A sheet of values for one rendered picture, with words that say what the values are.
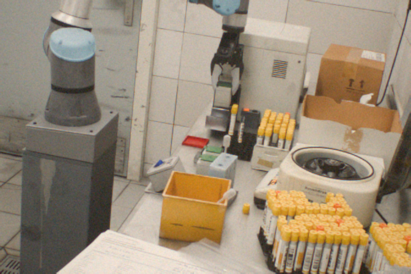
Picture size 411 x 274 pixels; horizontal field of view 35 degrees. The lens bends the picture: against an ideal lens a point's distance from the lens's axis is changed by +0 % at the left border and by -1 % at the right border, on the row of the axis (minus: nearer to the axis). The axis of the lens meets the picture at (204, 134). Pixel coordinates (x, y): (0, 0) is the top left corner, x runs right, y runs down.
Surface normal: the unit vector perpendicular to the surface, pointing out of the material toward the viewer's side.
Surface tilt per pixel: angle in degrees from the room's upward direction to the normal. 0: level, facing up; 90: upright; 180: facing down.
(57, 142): 90
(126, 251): 1
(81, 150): 90
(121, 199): 0
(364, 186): 0
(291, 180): 90
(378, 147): 92
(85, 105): 71
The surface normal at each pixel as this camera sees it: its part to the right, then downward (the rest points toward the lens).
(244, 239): 0.12, -0.93
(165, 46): -0.20, 0.31
